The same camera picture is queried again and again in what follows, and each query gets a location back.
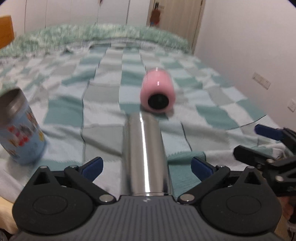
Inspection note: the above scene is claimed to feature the green fluffy duvet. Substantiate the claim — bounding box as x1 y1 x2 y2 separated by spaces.
1 24 191 58

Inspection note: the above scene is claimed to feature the brown hanging bag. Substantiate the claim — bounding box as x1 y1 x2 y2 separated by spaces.
149 2 161 28

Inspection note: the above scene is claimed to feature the stainless steel cup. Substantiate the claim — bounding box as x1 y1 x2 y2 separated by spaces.
121 112 173 196

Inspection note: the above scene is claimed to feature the beige door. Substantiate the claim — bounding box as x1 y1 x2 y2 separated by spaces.
147 0 206 53

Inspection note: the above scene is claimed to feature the checkered green blanket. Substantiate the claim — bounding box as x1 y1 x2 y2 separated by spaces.
1 42 290 201

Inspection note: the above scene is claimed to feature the pink cup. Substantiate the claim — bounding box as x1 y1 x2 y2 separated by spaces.
140 68 176 113

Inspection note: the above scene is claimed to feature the white wardrobe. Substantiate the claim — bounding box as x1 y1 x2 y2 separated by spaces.
25 0 150 32

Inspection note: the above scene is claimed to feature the white wall socket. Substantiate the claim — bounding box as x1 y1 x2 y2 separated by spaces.
287 99 296 113

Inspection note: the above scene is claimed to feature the blue sticker cup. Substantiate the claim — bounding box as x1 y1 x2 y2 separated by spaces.
1 88 46 165

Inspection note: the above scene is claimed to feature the wooden headboard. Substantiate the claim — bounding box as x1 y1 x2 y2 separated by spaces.
0 16 15 49

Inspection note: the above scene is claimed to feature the white wall switch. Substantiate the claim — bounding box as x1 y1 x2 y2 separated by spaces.
252 72 271 90

